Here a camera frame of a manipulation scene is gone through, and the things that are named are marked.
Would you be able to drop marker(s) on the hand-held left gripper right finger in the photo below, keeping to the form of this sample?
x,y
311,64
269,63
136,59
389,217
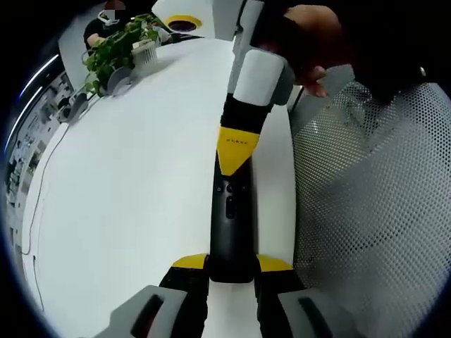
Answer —
x,y
275,281

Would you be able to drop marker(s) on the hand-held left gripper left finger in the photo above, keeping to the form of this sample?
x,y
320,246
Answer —
x,y
183,299

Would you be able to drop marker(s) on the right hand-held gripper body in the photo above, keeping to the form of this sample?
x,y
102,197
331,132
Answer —
x,y
218,17

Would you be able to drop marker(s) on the black remote control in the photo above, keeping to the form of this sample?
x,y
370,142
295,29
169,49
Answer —
x,y
232,239

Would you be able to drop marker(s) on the person's right hand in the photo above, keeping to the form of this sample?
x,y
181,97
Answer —
x,y
310,42

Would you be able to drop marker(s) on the white plant pot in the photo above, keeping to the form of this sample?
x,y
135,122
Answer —
x,y
144,54

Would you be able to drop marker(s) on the green potted plant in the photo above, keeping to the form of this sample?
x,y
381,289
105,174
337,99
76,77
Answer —
x,y
109,49

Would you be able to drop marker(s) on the grey mesh office chair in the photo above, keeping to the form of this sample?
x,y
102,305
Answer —
x,y
370,211

